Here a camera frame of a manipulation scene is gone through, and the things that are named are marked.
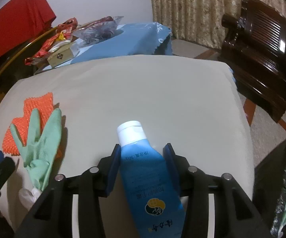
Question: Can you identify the blue table cloth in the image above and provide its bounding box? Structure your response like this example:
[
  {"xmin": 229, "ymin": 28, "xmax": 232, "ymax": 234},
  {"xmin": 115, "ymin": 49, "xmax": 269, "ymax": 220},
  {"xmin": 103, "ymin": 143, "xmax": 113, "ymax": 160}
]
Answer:
[{"xmin": 34, "ymin": 22, "xmax": 173, "ymax": 75}]

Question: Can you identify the beige patterned curtain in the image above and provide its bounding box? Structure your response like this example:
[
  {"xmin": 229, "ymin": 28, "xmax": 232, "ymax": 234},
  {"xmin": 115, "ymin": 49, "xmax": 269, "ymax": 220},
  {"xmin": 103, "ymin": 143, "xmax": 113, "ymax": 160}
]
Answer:
[{"xmin": 150, "ymin": 0, "xmax": 286, "ymax": 58}]

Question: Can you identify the bin with black bag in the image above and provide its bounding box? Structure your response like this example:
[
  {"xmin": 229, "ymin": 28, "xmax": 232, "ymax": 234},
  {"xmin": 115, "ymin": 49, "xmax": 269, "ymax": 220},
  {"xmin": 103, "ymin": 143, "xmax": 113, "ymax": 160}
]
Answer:
[{"xmin": 253, "ymin": 129, "xmax": 286, "ymax": 238}]

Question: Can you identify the red cloth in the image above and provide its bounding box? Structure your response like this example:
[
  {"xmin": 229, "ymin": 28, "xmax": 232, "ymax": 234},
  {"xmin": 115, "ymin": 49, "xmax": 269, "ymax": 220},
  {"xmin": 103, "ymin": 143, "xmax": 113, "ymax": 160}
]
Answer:
[{"xmin": 0, "ymin": 0, "xmax": 57, "ymax": 71}]

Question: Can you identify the clear bag of food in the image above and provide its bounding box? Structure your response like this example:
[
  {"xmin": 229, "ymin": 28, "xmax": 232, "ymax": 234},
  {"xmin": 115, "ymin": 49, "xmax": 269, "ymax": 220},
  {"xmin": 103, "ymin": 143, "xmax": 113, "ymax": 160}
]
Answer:
[{"xmin": 71, "ymin": 16, "xmax": 125, "ymax": 45}]

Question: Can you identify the curved wooden chair frame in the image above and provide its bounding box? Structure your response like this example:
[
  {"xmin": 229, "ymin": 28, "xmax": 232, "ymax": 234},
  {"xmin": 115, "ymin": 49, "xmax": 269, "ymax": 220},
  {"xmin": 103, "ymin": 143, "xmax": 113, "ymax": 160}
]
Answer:
[{"xmin": 0, "ymin": 25, "xmax": 61, "ymax": 97}]

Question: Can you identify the red and yellow snack packet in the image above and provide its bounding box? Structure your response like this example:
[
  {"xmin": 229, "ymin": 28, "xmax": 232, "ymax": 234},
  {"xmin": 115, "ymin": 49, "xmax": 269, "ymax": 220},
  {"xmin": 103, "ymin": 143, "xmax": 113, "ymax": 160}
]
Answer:
[{"xmin": 25, "ymin": 31, "xmax": 74, "ymax": 66}]

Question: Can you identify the orange foam mesh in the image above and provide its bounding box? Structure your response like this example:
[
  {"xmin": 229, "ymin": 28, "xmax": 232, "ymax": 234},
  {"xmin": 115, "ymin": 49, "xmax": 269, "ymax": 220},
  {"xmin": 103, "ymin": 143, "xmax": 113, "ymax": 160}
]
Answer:
[{"xmin": 3, "ymin": 92, "xmax": 59, "ymax": 157}]

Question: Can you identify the beige table cloth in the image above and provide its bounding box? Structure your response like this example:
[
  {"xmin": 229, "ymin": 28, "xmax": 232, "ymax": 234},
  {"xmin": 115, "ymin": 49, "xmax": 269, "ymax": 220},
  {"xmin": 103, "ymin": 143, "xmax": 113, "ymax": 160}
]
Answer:
[{"xmin": 0, "ymin": 55, "xmax": 255, "ymax": 238}]

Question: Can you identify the beige tissue box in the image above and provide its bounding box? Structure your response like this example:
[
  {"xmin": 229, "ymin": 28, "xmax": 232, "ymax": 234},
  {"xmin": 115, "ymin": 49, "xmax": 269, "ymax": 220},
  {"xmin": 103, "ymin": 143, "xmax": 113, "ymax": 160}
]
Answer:
[{"xmin": 47, "ymin": 46, "xmax": 74, "ymax": 67}]

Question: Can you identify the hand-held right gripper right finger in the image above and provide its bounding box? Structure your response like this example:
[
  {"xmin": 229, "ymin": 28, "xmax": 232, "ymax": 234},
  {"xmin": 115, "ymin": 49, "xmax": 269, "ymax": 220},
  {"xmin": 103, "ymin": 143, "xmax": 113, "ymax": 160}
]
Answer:
[{"xmin": 163, "ymin": 143, "xmax": 270, "ymax": 238}]

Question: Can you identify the blue bottle with white cap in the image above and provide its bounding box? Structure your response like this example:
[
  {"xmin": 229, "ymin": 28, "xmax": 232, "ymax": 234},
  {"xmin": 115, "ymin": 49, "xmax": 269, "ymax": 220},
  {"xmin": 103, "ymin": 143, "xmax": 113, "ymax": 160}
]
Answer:
[{"xmin": 116, "ymin": 120, "xmax": 186, "ymax": 238}]

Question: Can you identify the dark wooden armchair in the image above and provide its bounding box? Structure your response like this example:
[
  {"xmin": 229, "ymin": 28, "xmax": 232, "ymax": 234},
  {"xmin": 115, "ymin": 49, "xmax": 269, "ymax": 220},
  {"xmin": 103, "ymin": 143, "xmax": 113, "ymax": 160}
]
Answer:
[{"xmin": 217, "ymin": 0, "xmax": 286, "ymax": 129}]

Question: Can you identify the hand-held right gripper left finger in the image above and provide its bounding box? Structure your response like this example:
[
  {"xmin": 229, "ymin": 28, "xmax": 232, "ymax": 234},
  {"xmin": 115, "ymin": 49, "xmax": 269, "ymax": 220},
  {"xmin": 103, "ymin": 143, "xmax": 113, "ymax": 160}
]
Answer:
[{"xmin": 14, "ymin": 144, "xmax": 122, "ymax": 238}]

